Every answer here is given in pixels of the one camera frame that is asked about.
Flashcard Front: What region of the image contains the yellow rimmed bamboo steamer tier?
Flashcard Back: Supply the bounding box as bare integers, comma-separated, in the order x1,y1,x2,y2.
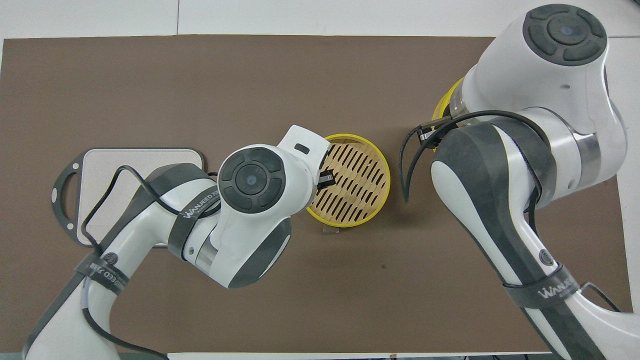
432,76,466,152

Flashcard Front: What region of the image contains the yellow rimmed bamboo steamer base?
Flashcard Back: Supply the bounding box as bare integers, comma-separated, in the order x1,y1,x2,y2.
305,133,392,229

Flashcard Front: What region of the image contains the brown table mat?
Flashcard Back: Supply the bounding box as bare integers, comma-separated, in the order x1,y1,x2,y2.
0,34,637,354

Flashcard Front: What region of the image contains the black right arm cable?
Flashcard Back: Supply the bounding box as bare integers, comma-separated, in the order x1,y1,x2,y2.
399,109,558,203

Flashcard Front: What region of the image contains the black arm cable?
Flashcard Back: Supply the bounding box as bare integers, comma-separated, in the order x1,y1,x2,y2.
80,165,222,360
399,109,558,203

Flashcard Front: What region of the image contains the grey cutting board with handle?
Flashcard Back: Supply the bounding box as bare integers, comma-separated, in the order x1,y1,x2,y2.
51,147,206,249

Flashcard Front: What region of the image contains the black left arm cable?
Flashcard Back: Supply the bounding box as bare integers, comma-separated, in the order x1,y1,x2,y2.
80,165,222,360

